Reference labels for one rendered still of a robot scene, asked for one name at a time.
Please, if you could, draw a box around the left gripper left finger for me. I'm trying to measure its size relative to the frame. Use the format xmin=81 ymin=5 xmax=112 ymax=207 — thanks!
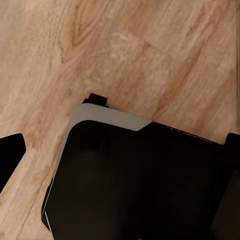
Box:
xmin=0 ymin=133 xmax=26 ymax=193

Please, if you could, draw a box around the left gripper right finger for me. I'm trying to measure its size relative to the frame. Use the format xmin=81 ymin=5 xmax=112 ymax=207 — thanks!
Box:
xmin=224 ymin=133 xmax=240 ymax=173

